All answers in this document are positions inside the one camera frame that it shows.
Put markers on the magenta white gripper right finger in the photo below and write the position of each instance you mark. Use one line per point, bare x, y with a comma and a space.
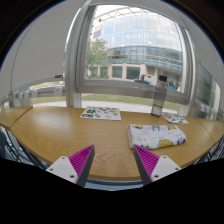
152, 167

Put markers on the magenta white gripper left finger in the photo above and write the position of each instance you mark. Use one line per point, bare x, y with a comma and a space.
74, 168

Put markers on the folded white patterned towel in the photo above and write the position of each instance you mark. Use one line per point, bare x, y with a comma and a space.
154, 136

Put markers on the small colourful sticker sheet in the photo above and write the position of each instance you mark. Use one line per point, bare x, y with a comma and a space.
174, 118

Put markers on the large colourful sticker sheet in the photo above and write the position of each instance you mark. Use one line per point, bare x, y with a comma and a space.
103, 113

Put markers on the clear plastic water bottle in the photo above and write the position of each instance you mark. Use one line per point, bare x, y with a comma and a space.
159, 96

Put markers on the white roller blind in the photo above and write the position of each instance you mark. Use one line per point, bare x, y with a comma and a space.
39, 51

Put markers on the white window frame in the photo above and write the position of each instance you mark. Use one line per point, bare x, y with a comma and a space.
117, 47

